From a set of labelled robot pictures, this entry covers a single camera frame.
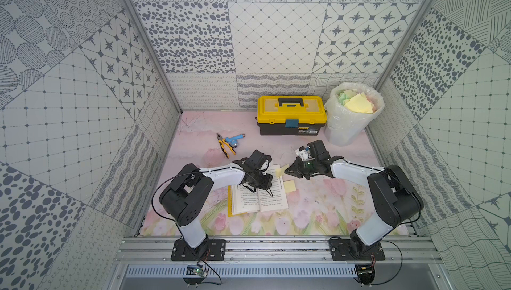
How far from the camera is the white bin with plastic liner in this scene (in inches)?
33.6

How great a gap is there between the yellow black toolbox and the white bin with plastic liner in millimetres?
60

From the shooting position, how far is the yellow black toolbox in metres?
1.00
